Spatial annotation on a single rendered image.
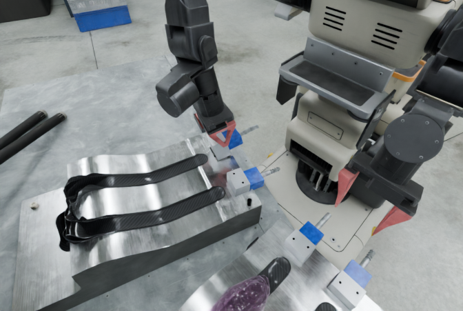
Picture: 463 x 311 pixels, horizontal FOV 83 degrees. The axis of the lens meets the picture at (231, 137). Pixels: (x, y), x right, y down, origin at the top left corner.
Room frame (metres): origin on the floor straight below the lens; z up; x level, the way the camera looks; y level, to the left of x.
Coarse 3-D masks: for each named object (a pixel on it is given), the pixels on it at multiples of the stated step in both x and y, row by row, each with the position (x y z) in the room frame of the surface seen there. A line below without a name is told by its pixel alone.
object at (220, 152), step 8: (248, 128) 0.48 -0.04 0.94; (256, 128) 0.48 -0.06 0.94; (208, 136) 0.45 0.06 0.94; (224, 136) 0.45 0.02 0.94; (232, 136) 0.45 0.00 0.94; (240, 136) 0.44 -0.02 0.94; (216, 144) 0.42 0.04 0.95; (232, 144) 0.43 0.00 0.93; (240, 144) 0.44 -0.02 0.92; (216, 152) 0.41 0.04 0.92; (224, 152) 0.42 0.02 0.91
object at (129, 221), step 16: (192, 160) 0.42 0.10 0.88; (80, 176) 0.32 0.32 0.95; (96, 176) 0.33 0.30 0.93; (112, 176) 0.34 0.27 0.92; (128, 176) 0.35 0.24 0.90; (144, 176) 0.37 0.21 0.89; (160, 176) 0.37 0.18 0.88; (64, 192) 0.29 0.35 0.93; (80, 192) 0.28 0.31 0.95; (208, 192) 0.32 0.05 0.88; (224, 192) 0.32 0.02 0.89; (160, 208) 0.28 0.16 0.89; (176, 208) 0.28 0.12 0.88; (192, 208) 0.28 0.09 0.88; (64, 224) 0.24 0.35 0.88; (80, 224) 0.23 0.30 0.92; (96, 224) 0.23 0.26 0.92; (112, 224) 0.23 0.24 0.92; (128, 224) 0.23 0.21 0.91; (144, 224) 0.24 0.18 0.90; (160, 224) 0.24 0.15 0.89; (64, 240) 0.21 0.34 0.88; (80, 240) 0.19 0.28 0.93
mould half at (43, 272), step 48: (192, 144) 0.46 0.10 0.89; (48, 192) 0.34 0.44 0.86; (96, 192) 0.29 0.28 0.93; (144, 192) 0.32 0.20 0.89; (192, 192) 0.32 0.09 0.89; (48, 240) 0.22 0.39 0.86; (96, 240) 0.19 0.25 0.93; (144, 240) 0.20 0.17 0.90; (192, 240) 0.22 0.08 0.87; (48, 288) 0.13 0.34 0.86; (96, 288) 0.13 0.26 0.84
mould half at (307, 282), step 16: (288, 224) 0.26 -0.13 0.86; (272, 240) 0.22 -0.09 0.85; (240, 256) 0.19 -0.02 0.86; (256, 256) 0.19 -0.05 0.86; (272, 256) 0.19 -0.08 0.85; (288, 256) 0.19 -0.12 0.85; (320, 256) 0.19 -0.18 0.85; (224, 272) 0.15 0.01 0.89; (240, 272) 0.15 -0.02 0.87; (256, 272) 0.16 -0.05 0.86; (304, 272) 0.16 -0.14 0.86; (320, 272) 0.16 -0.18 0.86; (336, 272) 0.16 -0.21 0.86; (208, 288) 0.12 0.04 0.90; (224, 288) 0.12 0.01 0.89; (288, 288) 0.13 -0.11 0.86; (304, 288) 0.13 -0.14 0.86; (320, 288) 0.13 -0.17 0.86; (192, 304) 0.10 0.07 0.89; (208, 304) 0.10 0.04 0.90; (272, 304) 0.10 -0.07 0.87; (288, 304) 0.10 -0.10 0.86; (304, 304) 0.11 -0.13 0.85; (336, 304) 0.11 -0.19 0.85; (368, 304) 0.11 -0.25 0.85
